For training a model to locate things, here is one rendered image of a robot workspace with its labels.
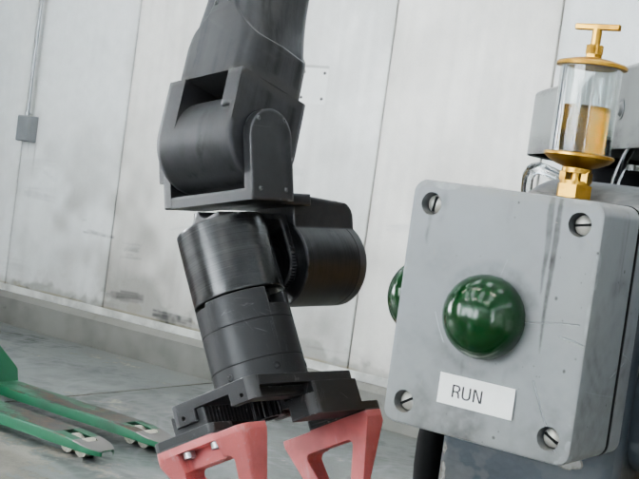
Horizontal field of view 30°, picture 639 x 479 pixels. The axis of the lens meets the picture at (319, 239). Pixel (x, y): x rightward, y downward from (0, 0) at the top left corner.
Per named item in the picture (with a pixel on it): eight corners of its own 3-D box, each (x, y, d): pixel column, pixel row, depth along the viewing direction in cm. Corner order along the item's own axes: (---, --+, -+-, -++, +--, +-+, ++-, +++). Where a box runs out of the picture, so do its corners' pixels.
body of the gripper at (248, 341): (360, 398, 74) (329, 285, 76) (259, 406, 65) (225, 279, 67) (281, 428, 77) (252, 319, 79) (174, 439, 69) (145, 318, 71)
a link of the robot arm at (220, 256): (154, 229, 74) (212, 193, 71) (234, 232, 79) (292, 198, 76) (180, 335, 73) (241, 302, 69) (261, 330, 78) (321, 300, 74)
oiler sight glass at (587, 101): (538, 147, 49) (551, 62, 49) (564, 153, 51) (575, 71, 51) (595, 153, 47) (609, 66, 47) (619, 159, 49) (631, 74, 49)
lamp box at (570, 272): (380, 418, 44) (415, 178, 44) (441, 409, 48) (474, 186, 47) (567, 469, 40) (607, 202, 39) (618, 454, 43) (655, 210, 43)
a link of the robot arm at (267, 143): (155, 124, 76) (249, 105, 70) (280, 138, 85) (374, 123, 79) (161, 312, 75) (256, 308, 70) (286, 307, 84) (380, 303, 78)
